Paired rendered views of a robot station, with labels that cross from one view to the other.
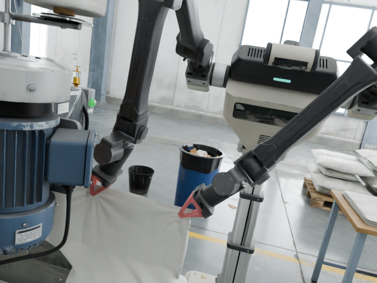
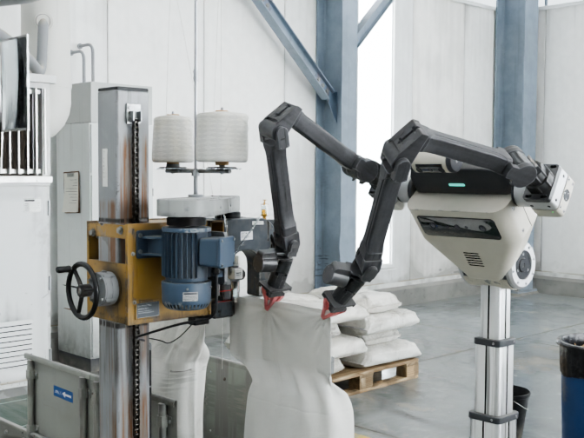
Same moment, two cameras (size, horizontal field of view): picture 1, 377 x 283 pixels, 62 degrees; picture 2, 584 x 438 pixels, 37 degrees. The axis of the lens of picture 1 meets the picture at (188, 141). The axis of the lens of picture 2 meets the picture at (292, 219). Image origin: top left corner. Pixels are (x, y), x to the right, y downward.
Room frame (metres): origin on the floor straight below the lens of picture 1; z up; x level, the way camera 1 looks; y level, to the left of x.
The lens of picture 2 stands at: (-1.40, -1.55, 1.50)
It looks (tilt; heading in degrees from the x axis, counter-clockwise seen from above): 3 degrees down; 37
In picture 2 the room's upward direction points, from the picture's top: straight up
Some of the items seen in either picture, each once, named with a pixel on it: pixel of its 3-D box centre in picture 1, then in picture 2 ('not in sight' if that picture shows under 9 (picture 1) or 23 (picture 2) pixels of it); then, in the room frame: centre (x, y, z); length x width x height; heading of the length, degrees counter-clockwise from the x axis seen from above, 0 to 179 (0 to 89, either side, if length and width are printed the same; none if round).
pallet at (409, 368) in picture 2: not in sight; (322, 371); (3.72, 2.03, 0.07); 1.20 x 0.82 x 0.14; 173
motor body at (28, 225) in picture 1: (12, 178); (186, 267); (0.53, 0.31, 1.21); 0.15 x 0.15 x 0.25
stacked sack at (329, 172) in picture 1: (334, 168); not in sight; (4.05, -1.99, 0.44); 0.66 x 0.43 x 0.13; 171
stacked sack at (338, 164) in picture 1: (343, 164); not in sight; (3.84, -1.98, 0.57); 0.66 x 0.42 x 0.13; 73
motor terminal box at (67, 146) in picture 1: (73, 161); (217, 255); (0.56, 0.21, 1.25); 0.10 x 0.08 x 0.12; 16
